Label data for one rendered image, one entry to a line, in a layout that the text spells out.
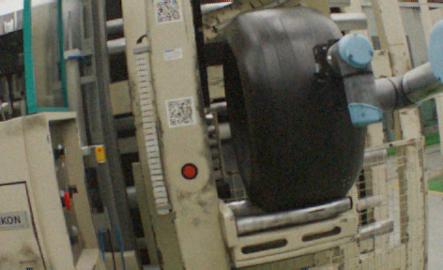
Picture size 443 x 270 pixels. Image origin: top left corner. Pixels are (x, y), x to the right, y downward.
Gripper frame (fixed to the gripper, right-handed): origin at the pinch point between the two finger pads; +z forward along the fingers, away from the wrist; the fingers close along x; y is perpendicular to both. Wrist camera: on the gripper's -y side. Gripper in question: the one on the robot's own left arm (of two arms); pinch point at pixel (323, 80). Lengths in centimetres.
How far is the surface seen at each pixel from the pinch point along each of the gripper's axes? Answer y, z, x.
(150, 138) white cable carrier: -7, 24, 44
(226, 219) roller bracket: -31.0, 13.7, 27.6
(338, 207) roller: -33.9, 17.6, -4.2
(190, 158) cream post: -13.9, 23.5, 33.6
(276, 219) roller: -33.6, 17.6, 14.0
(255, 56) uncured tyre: 8.5, 5.1, 15.2
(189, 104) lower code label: 0.4, 22.0, 32.1
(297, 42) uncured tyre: 11.1, 4.5, 3.8
